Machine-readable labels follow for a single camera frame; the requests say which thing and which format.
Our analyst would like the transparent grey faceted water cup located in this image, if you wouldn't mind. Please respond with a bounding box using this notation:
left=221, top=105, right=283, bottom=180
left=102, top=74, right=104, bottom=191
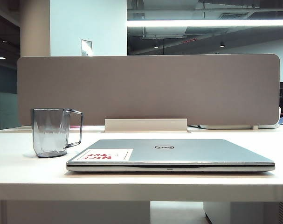
left=32, top=108, right=84, bottom=158

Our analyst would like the silver Dell laptop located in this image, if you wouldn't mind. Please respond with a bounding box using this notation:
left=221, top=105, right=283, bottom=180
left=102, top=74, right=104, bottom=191
left=66, top=139, right=276, bottom=174

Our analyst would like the beige fabric desk divider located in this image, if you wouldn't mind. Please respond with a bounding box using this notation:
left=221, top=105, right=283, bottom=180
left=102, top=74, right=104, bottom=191
left=16, top=54, right=282, bottom=126

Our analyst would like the pink flat item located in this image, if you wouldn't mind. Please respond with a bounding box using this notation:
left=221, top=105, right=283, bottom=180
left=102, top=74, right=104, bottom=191
left=69, top=125, right=105, bottom=129

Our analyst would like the red and white sticker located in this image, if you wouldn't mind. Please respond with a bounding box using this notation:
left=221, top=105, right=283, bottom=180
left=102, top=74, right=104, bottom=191
left=76, top=148, right=134, bottom=161

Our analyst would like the long ceiling light strip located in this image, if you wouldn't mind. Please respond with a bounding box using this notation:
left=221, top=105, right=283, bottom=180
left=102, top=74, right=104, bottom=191
left=126, top=19, right=283, bottom=27

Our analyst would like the white desk support panel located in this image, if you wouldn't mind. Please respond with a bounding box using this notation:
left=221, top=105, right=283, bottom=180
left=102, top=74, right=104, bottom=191
left=0, top=200, right=152, bottom=224

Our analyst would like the framed wall notice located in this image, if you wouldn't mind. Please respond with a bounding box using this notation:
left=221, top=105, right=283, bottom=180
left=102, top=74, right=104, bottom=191
left=81, top=39, right=93, bottom=57

